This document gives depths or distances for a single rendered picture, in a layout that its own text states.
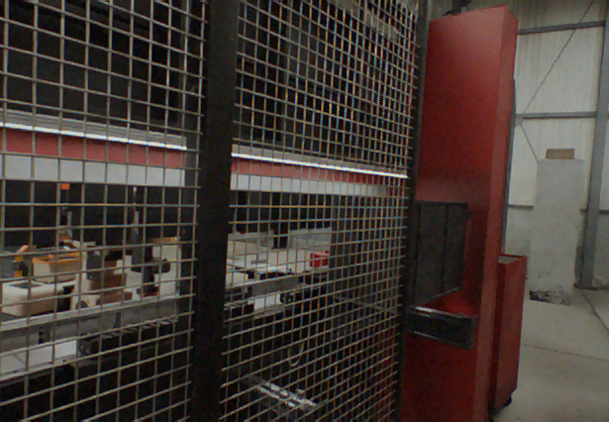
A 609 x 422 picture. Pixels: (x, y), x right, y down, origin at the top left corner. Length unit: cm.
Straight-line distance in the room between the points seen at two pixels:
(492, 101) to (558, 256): 464
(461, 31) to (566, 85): 634
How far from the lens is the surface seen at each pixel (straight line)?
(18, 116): 106
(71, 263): 255
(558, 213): 676
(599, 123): 849
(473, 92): 241
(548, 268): 682
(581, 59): 890
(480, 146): 234
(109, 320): 144
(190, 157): 64
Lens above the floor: 136
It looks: 3 degrees down
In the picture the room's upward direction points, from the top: 3 degrees clockwise
